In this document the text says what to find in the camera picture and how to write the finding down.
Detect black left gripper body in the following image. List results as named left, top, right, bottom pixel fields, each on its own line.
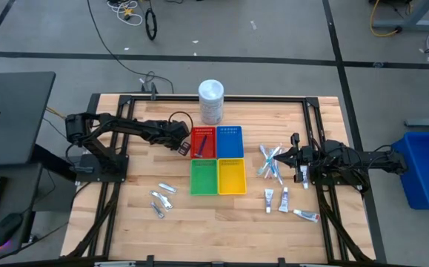
left=160, top=119, right=192, bottom=150

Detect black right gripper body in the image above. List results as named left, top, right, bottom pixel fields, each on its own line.
left=300, top=142, right=328, bottom=173

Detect clear plastic packets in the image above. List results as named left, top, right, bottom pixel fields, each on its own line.
left=269, top=146, right=285, bottom=175

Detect purple razor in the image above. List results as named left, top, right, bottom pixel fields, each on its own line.
left=195, top=134, right=209, bottom=159

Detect blue toothbrush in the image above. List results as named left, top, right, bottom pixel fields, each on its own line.
left=264, top=148, right=280, bottom=180
left=259, top=144, right=285, bottom=185

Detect teal toothbrush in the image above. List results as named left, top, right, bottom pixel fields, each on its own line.
left=256, top=144, right=284, bottom=177

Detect red plastic basket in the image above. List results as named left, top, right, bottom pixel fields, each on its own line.
left=190, top=126, right=217, bottom=159

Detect green plastic basket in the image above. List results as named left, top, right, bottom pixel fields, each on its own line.
left=190, top=158, right=219, bottom=197

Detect blue plastic basket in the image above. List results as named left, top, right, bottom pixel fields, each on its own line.
left=216, top=125, right=245, bottom=159

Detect white wipes canister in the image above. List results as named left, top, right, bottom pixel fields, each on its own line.
left=198, top=79, right=225, bottom=125

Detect yellow plastic basket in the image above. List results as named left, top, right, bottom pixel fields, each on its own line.
left=217, top=158, right=247, bottom=196

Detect blue plastic bin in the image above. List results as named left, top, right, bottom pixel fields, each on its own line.
left=390, top=131, right=429, bottom=211

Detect grey metal floor bar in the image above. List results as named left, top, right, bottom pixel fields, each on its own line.
left=403, top=117, right=429, bottom=128

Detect grey table stand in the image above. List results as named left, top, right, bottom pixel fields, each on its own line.
left=370, top=0, right=429, bottom=33

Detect dark keyboard desk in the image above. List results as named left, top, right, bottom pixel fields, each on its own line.
left=0, top=162, right=44, bottom=257

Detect black computer mouse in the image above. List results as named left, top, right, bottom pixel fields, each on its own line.
left=0, top=212, right=24, bottom=248

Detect black aluminium frame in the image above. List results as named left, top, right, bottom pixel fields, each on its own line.
left=62, top=93, right=377, bottom=267

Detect long black floor cable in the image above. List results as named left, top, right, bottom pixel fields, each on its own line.
left=86, top=0, right=175, bottom=94

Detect black coiled cable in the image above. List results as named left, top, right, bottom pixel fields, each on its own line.
left=144, top=7, right=159, bottom=42

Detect yellow cable pair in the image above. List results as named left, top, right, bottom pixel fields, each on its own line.
left=44, top=106, right=67, bottom=120

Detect silver aluminium rail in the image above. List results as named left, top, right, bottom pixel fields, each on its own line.
left=93, top=260, right=137, bottom=267

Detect white coiled cable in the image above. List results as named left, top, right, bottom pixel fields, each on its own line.
left=105, top=0, right=144, bottom=27

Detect yellow floor cable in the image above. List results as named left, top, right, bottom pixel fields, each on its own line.
left=368, top=0, right=401, bottom=39

